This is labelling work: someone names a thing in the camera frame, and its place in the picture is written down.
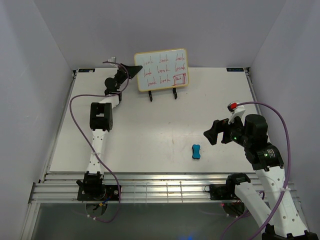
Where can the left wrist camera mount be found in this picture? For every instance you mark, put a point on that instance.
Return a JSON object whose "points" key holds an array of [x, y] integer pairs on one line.
{"points": [[111, 61]]}

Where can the blue label sticker left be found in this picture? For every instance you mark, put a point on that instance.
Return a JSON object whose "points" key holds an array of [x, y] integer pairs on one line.
{"points": [[86, 70]]}

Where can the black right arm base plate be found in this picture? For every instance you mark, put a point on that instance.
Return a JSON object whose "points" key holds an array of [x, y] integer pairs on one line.
{"points": [[219, 192]]}

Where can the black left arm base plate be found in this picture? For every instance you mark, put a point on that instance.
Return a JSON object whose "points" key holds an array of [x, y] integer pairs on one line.
{"points": [[98, 193]]}

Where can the black metal whiteboard stand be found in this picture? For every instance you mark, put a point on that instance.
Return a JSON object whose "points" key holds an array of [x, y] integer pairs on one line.
{"points": [[163, 93]]}

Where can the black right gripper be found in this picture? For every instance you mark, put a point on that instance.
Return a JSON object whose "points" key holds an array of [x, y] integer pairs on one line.
{"points": [[219, 126]]}

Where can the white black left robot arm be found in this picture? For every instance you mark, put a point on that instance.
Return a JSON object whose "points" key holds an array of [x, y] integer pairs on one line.
{"points": [[101, 123]]}

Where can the blue label sticker right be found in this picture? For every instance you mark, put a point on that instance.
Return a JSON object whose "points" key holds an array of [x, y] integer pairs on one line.
{"points": [[235, 69]]}

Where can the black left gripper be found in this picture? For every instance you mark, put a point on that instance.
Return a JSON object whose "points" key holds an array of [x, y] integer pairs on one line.
{"points": [[133, 70]]}

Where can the blue label sticker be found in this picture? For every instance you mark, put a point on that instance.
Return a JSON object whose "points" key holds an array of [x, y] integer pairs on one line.
{"points": [[235, 69], [86, 70]]}

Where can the yellow-framed whiteboard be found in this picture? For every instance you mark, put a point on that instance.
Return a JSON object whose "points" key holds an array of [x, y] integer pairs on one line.
{"points": [[163, 69]]}

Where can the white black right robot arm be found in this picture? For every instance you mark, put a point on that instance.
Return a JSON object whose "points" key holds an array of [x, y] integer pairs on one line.
{"points": [[278, 218]]}

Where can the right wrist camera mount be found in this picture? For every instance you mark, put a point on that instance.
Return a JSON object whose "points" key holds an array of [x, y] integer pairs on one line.
{"points": [[236, 110]]}

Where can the blue bone-shaped whiteboard eraser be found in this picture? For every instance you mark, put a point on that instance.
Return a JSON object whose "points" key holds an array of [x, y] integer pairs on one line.
{"points": [[196, 151]]}

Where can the aluminium table edge rail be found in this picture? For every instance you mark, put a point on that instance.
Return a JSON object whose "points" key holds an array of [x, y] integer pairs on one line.
{"points": [[137, 188]]}

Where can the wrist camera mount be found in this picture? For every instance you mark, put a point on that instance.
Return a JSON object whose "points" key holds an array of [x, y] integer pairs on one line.
{"points": [[236, 110], [111, 61]]}

